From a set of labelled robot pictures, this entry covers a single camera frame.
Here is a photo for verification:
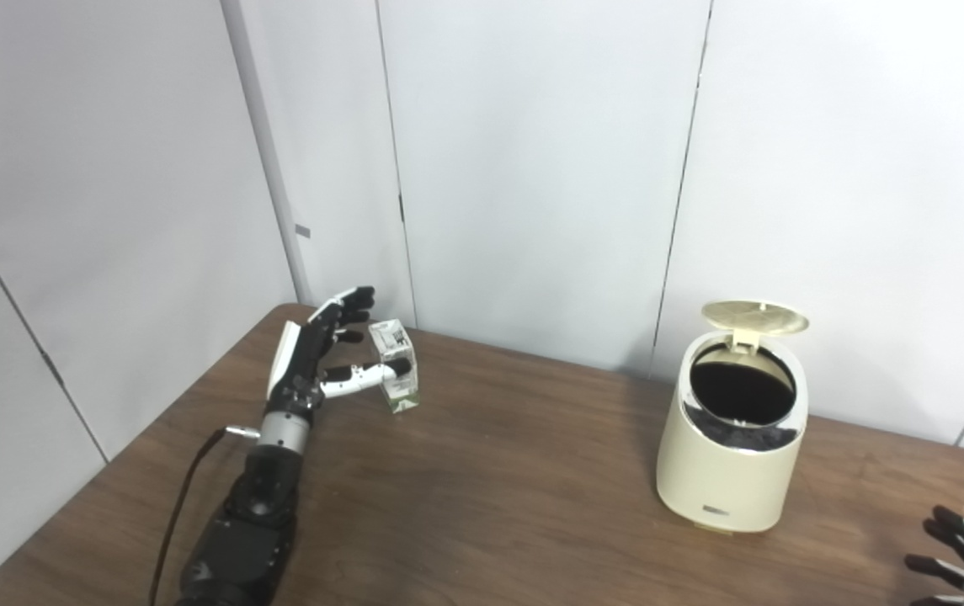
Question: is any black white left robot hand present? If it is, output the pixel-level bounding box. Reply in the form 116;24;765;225
267;286;409;415

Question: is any white green milk carton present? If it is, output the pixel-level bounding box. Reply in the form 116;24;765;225
368;319;420;414

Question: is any cream round bin lid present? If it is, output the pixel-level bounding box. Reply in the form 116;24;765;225
701;300;810;350

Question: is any cream-colored bin body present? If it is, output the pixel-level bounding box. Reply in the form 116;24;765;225
656;328;811;534

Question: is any black bin liner bag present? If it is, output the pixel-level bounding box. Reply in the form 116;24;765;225
682;343;798;454

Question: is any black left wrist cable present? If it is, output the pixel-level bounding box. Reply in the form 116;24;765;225
147;425;262;606

